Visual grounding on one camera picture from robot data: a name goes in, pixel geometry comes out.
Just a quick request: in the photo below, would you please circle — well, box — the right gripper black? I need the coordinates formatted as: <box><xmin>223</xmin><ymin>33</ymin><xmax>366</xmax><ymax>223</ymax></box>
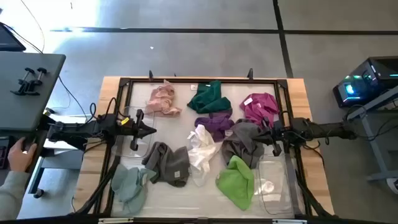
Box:
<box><xmin>252</xmin><ymin>116</ymin><xmax>297</xmax><ymax>157</ymax></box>

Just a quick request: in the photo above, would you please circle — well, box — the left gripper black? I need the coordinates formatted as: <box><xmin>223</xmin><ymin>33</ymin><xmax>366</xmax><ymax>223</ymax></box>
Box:
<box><xmin>116</xmin><ymin>108</ymin><xmax>157</xmax><ymax>152</ymax></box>

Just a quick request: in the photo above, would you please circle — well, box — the medium gray towel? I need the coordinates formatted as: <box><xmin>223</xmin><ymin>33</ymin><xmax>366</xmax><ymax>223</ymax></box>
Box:
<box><xmin>220</xmin><ymin>118</ymin><xmax>270</xmax><ymax>170</ymax></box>

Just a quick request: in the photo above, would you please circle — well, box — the magenta towel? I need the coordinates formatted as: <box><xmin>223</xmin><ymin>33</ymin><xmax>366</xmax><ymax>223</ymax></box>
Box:
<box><xmin>239</xmin><ymin>92</ymin><xmax>280</xmax><ymax>128</ymax></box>

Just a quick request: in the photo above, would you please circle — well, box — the pale pink towel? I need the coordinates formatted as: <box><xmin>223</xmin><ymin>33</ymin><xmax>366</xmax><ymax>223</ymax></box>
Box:
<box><xmin>144</xmin><ymin>79</ymin><xmax>183</xmax><ymax>118</ymax></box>

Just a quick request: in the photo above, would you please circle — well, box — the dark gray waffle towel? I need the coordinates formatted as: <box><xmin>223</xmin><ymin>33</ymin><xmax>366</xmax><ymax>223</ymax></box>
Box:
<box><xmin>141</xmin><ymin>141</ymin><xmax>191</xmax><ymax>188</ymax></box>

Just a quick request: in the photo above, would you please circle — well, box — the purple towel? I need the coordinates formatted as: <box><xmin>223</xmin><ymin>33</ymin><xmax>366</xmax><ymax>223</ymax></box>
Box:
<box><xmin>194</xmin><ymin>108</ymin><xmax>236</xmax><ymax>142</ymax></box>

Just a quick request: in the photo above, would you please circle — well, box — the lime green towel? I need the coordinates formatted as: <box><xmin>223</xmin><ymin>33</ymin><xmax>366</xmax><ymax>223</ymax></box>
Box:
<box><xmin>215</xmin><ymin>154</ymin><xmax>255</xmax><ymax>212</ymax></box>

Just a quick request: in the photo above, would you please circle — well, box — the white towel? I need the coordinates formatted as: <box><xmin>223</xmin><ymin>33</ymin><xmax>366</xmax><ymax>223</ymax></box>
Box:
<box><xmin>186</xmin><ymin>124</ymin><xmax>223</xmax><ymax>187</ymax></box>

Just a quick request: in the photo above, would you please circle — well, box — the sage green towel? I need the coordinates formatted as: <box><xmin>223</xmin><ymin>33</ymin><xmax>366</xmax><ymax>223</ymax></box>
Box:
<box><xmin>111</xmin><ymin>164</ymin><xmax>157</xmax><ymax>216</ymax></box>

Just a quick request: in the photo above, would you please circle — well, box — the dark green towel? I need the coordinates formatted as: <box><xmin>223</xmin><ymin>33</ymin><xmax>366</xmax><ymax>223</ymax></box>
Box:
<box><xmin>187</xmin><ymin>80</ymin><xmax>233</xmax><ymax>114</ymax></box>

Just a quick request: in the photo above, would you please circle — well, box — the person's forearm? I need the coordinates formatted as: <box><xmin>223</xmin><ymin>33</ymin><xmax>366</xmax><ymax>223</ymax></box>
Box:
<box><xmin>0</xmin><ymin>170</ymin><xmax>30</xmax><ymax>222</ymax></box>

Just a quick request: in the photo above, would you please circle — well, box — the clear plastic bin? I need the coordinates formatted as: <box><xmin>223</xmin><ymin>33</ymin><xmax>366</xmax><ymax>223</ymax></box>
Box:
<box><xmin>257</xmin><ymin>152</ymin><xmax>297</xmax><ymax>215</ymax></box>
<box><xmin>111</xmin><ymin>106</ymin><xmax>157</xmax><ymax>159</ymax></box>

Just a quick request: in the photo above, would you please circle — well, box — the white label strip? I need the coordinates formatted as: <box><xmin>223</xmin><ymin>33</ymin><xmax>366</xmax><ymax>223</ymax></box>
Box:
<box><xmin>98</xmin><ymin>217</ymin><xmax>126</xmax><ymax>224</ymax></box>
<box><xmin>272</xmin><ymin>218</ymin><xmax>307</xmax><ymax>224</ymax></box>

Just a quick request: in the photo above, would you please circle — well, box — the gray metal stand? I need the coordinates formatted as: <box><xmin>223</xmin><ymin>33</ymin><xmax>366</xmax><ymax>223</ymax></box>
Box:
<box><xmin>343</xmin><ymin>88</ymin><xmax>398</xmax><ymax>183</ymax></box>

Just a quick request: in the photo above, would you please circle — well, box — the black computer with lights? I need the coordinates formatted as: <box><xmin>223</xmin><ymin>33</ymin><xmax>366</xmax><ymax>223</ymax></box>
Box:
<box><xmin>332</xmin><ymin>55</ymin><xmax>398</xmax><ymax>108</ymax></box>

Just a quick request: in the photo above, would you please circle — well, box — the gray side desk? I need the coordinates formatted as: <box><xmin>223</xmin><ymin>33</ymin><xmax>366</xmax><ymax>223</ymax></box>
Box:
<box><xmin>0</xmin><ymin>51</ymin><xmax>85</xmax><ymax>200</ymax></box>

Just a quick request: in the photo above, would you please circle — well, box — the black screw clamp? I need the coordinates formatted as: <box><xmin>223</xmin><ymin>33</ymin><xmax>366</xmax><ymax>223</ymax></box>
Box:
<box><xmin>26</xmin><ymin>67</ymin><xmax>48</xmax><ymax>94</ymax></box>
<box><xmin>9</xmin><ymin>67</ymin><xmax>35</xmax><ymax>96</ymax></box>

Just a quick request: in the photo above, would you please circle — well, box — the person's hand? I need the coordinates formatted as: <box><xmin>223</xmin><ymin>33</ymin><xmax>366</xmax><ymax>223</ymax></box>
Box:
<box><xmin>7</xmin><ymin>136</ymin><xmax>39</xmax><ymax>174</ymax></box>

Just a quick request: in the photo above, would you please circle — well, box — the black monitor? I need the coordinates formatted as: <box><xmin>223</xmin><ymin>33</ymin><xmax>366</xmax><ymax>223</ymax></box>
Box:
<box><xmin>0</xmin><ymin>23</ymin><xmax>27</xmax><ymax>52</ymax></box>

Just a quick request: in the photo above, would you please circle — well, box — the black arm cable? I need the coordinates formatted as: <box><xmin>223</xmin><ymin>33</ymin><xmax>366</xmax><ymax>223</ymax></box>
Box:
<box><xmin>89</xmin><ymin>96</ymin><xmax>121</xmax><ymax>124</ymax></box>

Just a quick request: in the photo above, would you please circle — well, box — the black desk cable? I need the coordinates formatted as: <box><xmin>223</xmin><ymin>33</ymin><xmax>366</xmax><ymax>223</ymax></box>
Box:
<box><xmin>57</xmin><ymin>75</ymin><xmax>89</xmax><ymax>121</ymax></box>

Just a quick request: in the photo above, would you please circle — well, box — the thin pale cable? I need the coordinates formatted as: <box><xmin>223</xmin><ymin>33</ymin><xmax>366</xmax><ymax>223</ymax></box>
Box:
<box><xmin>19</xmin><ymin>0</ymin><xmax>46</xmax><ymax>53</ymax></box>

